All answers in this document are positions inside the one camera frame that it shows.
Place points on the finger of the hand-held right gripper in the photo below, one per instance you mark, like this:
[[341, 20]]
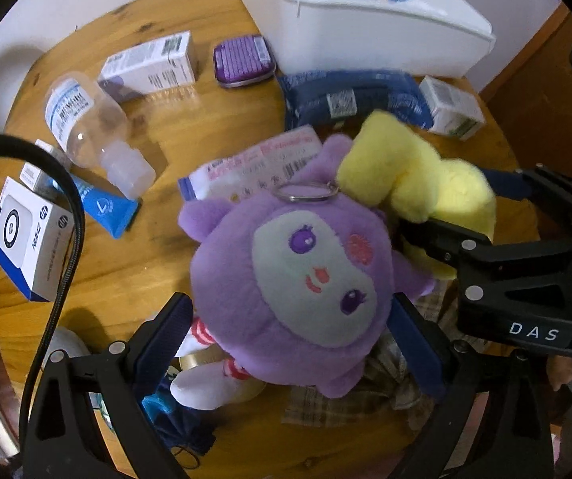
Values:
[[441, 242], [540, 182]]

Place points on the small white barcode box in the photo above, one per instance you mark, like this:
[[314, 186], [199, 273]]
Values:
[[453, 105]]

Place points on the purple plush toy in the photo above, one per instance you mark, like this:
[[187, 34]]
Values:
[[286, 259]]

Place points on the white blue printer box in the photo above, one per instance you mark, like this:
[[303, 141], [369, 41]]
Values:
[[21, 239]]

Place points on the clear plastic bottle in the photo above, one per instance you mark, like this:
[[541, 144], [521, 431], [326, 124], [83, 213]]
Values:
[[86, 114]]

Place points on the blue tube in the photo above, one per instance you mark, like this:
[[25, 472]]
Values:
[[104, 204]]

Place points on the person's right hand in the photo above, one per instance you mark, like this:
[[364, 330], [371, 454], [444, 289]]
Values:
[[561, 371]]

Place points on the white plastic storage bin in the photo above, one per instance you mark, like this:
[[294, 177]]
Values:
[[356, 35]]

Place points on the pink wipes packet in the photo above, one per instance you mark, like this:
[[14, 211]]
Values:
[[256, 159]]

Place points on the small white carton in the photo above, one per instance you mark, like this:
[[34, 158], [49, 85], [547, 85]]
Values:
[[34, 174]]

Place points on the gold round lid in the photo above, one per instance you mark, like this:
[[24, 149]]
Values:
[[201, 361]]

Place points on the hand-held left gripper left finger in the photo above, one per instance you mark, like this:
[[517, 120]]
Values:
[[166, 339]]

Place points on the yellow plush toy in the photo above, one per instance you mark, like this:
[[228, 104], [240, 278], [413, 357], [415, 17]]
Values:
[[416, 174]]

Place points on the white round object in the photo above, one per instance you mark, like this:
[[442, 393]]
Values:
[[69, 344]]

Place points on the white grey medicine box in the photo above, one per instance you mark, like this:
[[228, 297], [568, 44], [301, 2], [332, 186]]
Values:
[[151, 65]]

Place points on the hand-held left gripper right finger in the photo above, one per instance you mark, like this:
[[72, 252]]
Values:
[[418, 354]]

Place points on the white striped plush toy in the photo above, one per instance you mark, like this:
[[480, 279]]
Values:
[[201, 384]]

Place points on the purple tin case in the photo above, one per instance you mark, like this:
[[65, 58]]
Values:
[[243, 60]]

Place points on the dark blue tissue packet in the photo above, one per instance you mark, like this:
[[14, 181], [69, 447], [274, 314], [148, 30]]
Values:
[[366, 92]]

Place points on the plaid fabric bow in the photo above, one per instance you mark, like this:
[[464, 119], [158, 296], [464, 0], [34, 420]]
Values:
[[391, 389]]

